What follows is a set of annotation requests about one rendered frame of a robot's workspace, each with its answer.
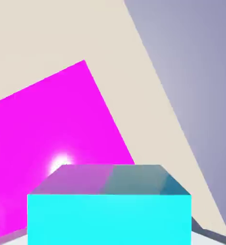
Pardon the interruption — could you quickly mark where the large magenta box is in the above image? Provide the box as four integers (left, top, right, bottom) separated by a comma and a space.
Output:
0, 59, 136, 241

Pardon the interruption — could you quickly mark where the small cyan cube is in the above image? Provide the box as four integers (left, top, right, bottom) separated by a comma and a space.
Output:
27, 164, 192, 245

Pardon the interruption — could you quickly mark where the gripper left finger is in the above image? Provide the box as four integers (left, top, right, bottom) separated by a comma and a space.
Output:
0, 227, 28, 245

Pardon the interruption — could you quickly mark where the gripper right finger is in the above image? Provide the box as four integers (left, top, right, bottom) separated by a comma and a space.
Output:
191, 216, 226, 245

